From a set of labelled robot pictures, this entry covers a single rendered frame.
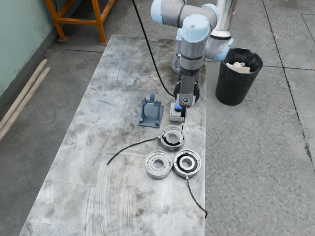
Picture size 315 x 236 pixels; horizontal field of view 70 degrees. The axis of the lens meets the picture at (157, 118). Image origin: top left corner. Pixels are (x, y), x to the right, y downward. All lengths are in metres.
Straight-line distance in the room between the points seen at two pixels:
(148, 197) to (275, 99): 1.86
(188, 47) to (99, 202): 0.61
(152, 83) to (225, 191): 0.99
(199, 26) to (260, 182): 1.43
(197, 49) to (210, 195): 1.24
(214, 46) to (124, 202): 0.76
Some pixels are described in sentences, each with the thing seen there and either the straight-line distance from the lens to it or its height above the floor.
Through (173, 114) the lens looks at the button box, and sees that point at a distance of 0.99.
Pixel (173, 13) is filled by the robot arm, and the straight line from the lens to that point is 0.80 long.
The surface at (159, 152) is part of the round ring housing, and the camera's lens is 0.90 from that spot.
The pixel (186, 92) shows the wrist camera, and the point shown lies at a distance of 0.77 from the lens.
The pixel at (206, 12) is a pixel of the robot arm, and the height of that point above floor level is 1.27.
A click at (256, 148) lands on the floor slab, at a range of 2.03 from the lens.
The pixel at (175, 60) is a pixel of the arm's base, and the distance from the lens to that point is 1.23.
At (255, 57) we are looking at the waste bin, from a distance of 2.17.
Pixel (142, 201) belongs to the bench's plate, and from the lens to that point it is 0.86.
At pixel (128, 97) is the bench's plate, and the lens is 1.13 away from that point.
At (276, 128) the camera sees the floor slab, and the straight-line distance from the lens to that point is 2.23.
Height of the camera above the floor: 1.62
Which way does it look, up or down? 52 degrees down
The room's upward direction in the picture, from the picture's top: straight up
